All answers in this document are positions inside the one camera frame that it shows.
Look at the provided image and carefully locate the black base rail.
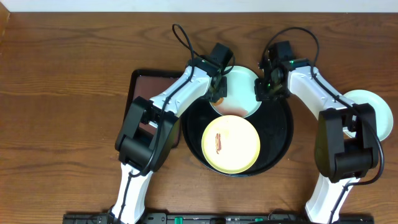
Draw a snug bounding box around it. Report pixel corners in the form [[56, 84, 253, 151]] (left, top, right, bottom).
[[62, 212, 376, 224]]

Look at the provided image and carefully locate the green orange sponge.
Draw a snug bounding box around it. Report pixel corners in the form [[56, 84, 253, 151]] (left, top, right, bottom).
[[210, 97, 224, 106]]

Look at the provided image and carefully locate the light green plate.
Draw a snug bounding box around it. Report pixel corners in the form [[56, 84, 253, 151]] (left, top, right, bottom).
[[343, 90, 394, 141], [211, 66, 261, 118]]

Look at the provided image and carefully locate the round black tray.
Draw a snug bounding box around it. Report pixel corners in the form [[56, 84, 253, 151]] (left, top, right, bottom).
[[182, 100, 294, 177]]

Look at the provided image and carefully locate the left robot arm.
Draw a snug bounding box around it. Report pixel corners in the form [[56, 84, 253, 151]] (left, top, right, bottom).
[[108, 43, 233, 223]]

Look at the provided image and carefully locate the light green plate top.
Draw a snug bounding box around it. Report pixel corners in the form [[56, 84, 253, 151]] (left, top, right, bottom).
[[343, 90, 394, 141]]

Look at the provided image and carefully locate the rectangular black brown tray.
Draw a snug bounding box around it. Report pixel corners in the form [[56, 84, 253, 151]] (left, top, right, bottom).
[[124, 68, 184, 149]]

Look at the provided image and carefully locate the yellow plate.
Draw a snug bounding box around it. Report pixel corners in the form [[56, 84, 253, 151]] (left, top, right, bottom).
[[201, 115, 261, 174]]

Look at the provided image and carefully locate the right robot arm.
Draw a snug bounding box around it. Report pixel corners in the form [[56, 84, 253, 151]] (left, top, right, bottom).
[[254, 41, 383, 223]]

